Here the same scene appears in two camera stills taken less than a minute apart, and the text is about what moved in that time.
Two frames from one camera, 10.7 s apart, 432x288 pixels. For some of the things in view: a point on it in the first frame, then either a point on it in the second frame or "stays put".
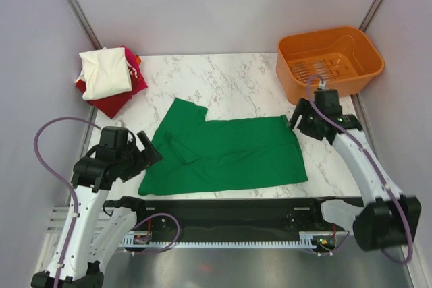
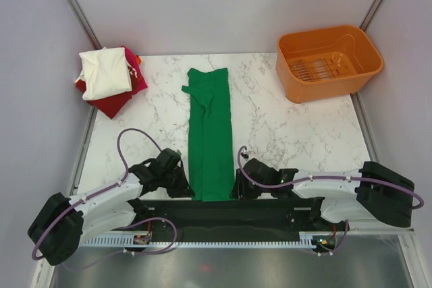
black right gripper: [304, 108] -> [239, 191]
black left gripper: [150, 155] -> [183, 189]
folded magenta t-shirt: [138, 81] stays put
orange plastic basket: [343, 56] stays put
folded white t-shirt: [105, 73] stays put
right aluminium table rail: [362, 123] stays put
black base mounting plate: [232, 219] stays put
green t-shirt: [203, 154] -> [210, 152]
